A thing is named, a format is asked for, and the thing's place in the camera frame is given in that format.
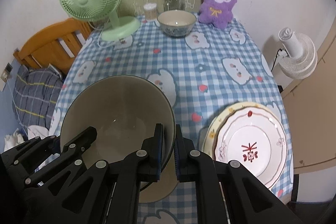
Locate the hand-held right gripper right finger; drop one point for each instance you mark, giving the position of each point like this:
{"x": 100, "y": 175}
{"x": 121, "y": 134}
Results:
{"x": 178, "y": 158}

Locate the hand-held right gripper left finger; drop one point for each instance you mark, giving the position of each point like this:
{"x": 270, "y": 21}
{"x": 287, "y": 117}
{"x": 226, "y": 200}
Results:
{"x": 158, "y": 153}

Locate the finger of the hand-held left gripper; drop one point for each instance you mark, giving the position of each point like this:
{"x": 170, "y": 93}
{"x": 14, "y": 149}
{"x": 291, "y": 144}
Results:
{"x": 44, "y": 146}
{"x": 78, "y": 141}

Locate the large cream yellow-flower plate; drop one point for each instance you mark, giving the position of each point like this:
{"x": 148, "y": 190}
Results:
{"x": 210, "y": 134}

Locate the white plate pink rim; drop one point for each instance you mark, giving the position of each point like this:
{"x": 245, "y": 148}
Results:
{"x": 249, "y": 145}

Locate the white garment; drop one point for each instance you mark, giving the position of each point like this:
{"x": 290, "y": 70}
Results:
{"x": 38, "y": 132}

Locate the crumpled white cloth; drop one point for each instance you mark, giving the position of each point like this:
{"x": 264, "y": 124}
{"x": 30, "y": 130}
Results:
{"x": 13, "y": 140}

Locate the grey plaid pillow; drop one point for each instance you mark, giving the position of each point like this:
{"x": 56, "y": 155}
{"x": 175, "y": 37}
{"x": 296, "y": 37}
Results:
{"x": 36, "y": 98}

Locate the blue checked tablecloth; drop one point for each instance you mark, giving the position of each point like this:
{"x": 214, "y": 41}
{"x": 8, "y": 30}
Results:
{"x": 197, "y": 61}

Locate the wooden bed headboard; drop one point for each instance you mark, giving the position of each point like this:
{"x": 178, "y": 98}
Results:
{"x": 50, "y": 45}

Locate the beige door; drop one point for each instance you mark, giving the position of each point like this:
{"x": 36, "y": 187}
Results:
{"x": 309, "y": 121}

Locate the cotton swab container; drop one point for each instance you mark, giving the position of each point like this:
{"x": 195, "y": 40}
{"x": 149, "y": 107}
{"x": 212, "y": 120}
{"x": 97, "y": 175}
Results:
{"x": 150, "y": 11}

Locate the purple plush toy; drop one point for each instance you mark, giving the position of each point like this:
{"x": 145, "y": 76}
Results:
{"x": 218, "y": 6}

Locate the white standing fan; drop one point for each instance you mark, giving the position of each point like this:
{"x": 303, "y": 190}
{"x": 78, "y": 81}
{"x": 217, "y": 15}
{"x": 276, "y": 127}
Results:
{"x": 299, "y": 56}

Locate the wall socket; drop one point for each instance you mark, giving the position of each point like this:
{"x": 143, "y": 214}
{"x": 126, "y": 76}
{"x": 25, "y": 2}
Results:
{"x": 8, "y": 67}

